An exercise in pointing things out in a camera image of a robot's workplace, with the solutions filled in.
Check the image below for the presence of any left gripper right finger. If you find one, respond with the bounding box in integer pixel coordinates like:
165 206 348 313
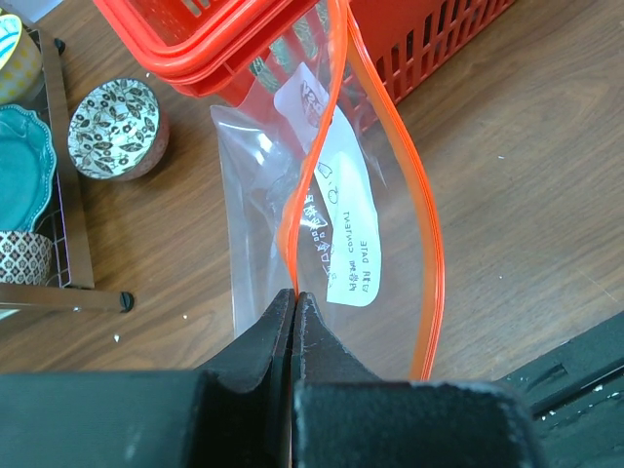
292 292 547 467

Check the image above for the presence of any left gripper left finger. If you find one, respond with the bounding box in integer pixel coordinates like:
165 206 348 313
1 290 296 467

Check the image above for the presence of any clear zip top bag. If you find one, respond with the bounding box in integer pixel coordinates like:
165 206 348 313
211 1 445 380

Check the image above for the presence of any red plastic shopping basket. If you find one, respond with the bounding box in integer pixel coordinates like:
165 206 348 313
96 0 511 128

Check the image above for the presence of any metal dish rack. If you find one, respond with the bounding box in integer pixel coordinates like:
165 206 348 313
1 20 135 317

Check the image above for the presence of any patterned bowl in rack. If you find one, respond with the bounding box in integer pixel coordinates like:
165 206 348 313
0 230 53 286

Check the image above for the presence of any black white patterned bowl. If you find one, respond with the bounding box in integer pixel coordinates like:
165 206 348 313
67 78 170 181

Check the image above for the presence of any teal scalloped plate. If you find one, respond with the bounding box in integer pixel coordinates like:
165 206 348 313
1 104 58 232

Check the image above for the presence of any yellow rimmed teal bowl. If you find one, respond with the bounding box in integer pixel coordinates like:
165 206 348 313
1 14 43 105

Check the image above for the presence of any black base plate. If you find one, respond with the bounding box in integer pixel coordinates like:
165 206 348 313
500 313 624 467

